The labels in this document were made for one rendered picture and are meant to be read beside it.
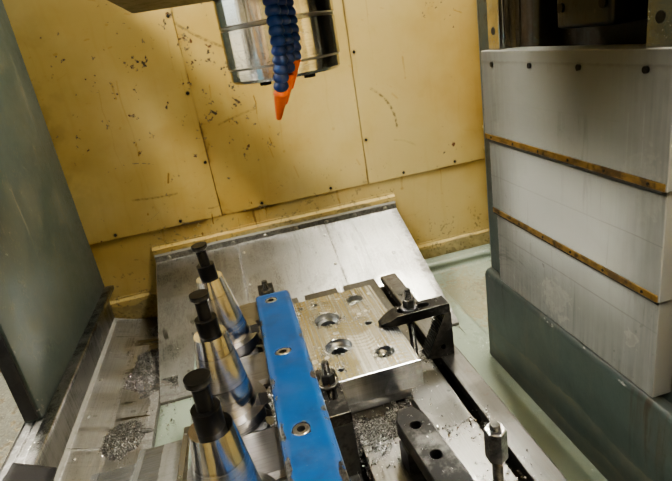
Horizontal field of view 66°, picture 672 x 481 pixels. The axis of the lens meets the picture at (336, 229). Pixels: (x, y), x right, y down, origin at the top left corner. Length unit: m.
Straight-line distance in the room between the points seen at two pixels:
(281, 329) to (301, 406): 0.12
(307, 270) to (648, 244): 1.15
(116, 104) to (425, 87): 1.03
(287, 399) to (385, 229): 1.47
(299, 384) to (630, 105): 0.57
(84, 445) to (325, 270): 0.84
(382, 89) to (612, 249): 1.15
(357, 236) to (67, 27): 1.12
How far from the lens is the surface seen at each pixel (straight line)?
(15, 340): 1.32
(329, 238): 1.84
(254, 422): 0.44
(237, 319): 0.53
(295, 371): 0.46
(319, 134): 1.82
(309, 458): 0.39
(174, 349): 1.65
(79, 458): 1.45
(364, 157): 1.88
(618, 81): 0.82
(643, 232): 0.84
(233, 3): 0.71
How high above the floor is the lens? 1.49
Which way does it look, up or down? 21 degrees down
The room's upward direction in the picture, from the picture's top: 10 degrees counter-clockwise
